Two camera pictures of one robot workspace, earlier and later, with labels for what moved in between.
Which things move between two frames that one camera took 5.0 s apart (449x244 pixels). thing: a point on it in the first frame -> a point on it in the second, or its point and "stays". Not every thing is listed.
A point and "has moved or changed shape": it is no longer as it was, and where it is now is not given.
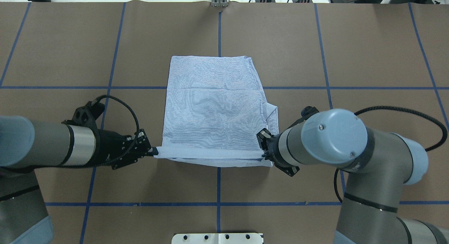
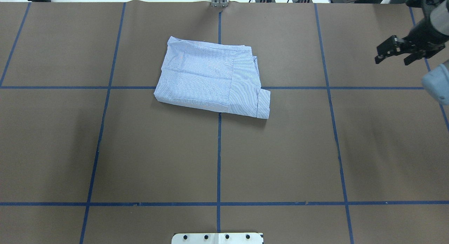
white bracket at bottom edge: [219, 238] stays
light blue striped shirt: [215, 109] has moved or changed shape
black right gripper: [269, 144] -> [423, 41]
